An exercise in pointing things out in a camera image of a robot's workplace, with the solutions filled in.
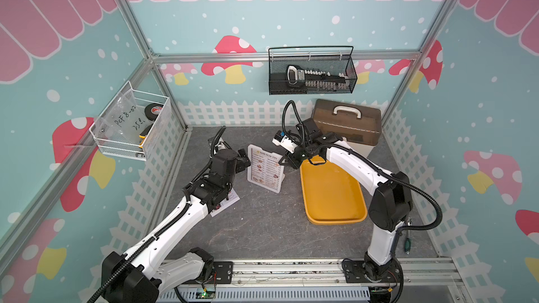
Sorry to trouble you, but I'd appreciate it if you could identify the pink dessert menu card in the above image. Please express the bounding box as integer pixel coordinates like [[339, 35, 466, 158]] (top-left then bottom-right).
[[210, 189, 240, 217]]

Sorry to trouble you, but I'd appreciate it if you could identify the white acrylic menu holder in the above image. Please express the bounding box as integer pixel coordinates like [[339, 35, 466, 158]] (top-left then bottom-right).
[[246, 144, 286, 194]]

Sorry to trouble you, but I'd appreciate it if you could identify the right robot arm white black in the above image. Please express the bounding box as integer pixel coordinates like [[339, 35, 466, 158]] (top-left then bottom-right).
[[273, 100, 443, 283]]

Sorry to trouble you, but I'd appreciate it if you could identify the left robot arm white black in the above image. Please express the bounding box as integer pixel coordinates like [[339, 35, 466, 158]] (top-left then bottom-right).
[[89, 126, 251, 302]]

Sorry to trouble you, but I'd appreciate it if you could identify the beige storage box brown lid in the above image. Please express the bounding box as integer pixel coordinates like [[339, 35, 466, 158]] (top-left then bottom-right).
[[312, 99, 382, 157]]

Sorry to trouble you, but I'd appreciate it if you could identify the yellow plastic tray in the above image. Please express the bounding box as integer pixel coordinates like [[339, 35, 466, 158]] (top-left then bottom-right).
[[300, 156, 367, 225]]

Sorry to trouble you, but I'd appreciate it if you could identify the socket set in basket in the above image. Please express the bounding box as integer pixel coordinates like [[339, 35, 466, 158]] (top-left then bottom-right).
[[285, 65, 350, 92]]

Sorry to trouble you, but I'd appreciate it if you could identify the yellow black tool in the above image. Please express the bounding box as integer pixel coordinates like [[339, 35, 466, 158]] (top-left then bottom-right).
[[139, 124, 152, 148]]

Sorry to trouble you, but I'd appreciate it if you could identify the black tape roll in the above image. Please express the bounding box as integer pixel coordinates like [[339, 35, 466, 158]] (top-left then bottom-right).
[[144, 103, 164, 122]]

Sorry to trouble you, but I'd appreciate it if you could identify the labelled plastic bag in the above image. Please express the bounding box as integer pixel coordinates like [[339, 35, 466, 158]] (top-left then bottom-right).
[[99, 91, 147, 144]]

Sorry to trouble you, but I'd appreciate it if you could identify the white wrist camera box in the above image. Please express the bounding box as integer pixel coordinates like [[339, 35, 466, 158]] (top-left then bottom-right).
[[272, 130, 298, 153]]

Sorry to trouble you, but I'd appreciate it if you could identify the black wire mesh basket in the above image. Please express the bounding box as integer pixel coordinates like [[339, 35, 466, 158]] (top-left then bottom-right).
[[268, 46, 357, 95]]

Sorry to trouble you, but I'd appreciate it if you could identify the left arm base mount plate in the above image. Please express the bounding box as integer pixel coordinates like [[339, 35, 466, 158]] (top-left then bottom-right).
[[174, 260, 234, 286]]

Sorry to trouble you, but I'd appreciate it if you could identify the clear wire wall basket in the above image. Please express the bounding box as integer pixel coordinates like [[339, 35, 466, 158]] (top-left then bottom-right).
[[89, 81, 171, 161]]

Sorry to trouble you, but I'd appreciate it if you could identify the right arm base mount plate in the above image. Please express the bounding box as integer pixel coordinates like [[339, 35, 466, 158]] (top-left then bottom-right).
[[341, 258, 402, 284]]

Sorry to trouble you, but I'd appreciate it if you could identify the green handled screwdriver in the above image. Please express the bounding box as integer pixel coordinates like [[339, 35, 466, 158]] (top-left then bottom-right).
[[404, 229, 412, 255]]

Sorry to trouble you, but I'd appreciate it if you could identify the aluminium front rail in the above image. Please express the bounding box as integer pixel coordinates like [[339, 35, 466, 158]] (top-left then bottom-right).
[[113, 258, 464, 289]]

